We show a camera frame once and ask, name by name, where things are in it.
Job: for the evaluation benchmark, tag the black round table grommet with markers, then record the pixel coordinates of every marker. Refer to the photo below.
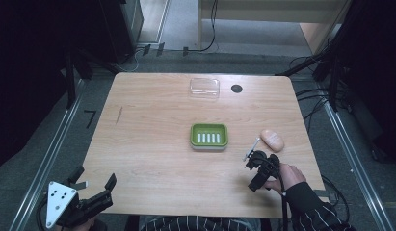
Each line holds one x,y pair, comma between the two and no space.
236,89

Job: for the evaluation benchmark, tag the person's striped clothing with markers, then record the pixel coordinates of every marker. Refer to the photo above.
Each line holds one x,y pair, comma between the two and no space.
198,224

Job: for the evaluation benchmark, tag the green soap dish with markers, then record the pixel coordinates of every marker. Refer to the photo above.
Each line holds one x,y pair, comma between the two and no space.
209,137

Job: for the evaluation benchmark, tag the metal floor rail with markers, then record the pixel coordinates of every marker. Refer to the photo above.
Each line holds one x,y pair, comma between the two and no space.
356,163
47,160

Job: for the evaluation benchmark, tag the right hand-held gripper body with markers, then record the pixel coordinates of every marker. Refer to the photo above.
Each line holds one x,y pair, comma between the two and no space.
269,165

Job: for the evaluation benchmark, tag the person's left hand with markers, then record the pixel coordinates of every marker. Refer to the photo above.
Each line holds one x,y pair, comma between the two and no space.
84,225

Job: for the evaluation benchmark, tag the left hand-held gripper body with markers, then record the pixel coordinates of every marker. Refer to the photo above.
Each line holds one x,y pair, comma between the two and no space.
62,200

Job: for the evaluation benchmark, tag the pink soap bar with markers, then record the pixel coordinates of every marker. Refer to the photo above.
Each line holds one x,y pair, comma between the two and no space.
272,140

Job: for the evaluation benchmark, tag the dark curtain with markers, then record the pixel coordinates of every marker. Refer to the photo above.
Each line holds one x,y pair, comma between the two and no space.
25,80

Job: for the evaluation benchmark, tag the person's right hand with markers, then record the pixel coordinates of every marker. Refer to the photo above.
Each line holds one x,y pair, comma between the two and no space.
292,176

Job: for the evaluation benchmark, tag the light wooden furniture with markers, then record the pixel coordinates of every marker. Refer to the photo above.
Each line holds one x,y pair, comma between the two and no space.
269,8

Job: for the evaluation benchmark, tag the black cabinet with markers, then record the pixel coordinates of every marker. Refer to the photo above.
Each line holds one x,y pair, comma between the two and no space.
121,29

